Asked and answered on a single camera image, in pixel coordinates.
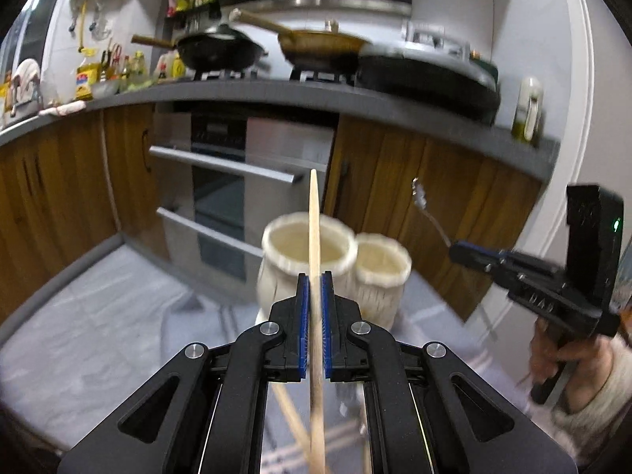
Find yellow seasoning package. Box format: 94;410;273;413
75;62;101;101

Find black wok wooden handle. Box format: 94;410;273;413
131;24;267;74

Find large black lidded pan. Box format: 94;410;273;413
357;36;500;125

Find stainless built-in oven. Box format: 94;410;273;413
149;111;334;303

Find person's right hand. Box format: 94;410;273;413
529;318;614;414

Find wooden chopstick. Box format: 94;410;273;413
308;169;327;473
271;383;310;461

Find brown frying pan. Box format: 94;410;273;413
229;8;369;75

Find olive oil bottle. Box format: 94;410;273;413
511;77;543;148

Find cream ceramic utensil holder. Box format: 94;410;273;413
256;212;412;329

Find wooden chopstick in holder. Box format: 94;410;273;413
271;383;310;461

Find grey striped table cloth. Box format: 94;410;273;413
157;271;535;474

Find silver flower-handle spoon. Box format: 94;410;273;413
411;177;453;248

